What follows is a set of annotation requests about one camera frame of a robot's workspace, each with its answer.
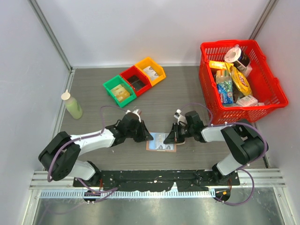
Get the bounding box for red storage bin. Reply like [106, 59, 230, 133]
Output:
[120, 66, 152, 97]

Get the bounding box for green storage bin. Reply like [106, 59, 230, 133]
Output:
[103, 75, 137, 108]

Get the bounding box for yellow storage bin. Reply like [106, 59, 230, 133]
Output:
[135, 57, 166, 86]

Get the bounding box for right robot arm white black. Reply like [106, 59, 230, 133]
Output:
[164, 110, 269, 185]

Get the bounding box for green liquid squeeze bottle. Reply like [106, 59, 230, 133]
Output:
[61, 90, 83, 120]

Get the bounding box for tan leather card holder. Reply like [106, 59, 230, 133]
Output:
[146, 132, 177, 152]

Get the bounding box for white slotted cable duct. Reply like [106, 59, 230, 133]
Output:
[40, 188, 216, 199]

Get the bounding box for dark labelled can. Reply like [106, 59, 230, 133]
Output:
[234, 50, 250, 71]

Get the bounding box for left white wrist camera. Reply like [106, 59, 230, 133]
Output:
[125, 109, 142, 123]

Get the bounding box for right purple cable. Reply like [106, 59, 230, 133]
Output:
[179, 102, 269, 207]

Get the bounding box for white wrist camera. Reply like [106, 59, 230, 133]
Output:
[174, 109, 187, 125]
[125, 109, 142, 123]

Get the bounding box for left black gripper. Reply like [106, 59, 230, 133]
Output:
[126, 120, 153, 143]

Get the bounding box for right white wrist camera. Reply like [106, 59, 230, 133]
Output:
[174, 109, 187, 125]

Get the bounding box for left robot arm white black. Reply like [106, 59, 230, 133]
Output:
[38, 111, 153, 187]

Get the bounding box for yellow chips bag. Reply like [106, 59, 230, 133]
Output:
[230, 66, 252, 96]

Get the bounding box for black cards in red bin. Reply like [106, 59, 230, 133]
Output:
[127, 75, 146, 91]

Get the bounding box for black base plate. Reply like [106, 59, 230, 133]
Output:
[83, 170, 240, 192]

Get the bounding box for red plastic shopping basket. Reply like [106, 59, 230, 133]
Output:
[199, 40, 288, 124]

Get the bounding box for blue snack bag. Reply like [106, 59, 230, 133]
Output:
[215, 70, 233, 105]

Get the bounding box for silver VIP card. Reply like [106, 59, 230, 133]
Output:
[163, 133, 175, 151]
[147, 132, 164, 150]

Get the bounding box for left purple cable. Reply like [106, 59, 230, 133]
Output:
[47, 105, 129, 202]

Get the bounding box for yellow snack packet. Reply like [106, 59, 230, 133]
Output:
[209, 60, 234, 70]

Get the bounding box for grey patterned card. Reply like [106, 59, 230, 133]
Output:
[143, 66, 155, 74]
[149, 71, 159, 81]

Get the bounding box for yellow cards in green bin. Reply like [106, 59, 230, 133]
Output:
[111, 84, 130, 102]

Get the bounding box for purple cable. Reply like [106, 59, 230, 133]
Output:
[179, 102, 269, 207]
[47, 105, 129, 202]

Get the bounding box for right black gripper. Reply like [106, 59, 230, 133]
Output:
[164, 122, 195, 144]

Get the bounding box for white small box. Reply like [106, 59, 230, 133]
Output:
[236, 95, 258, 107]

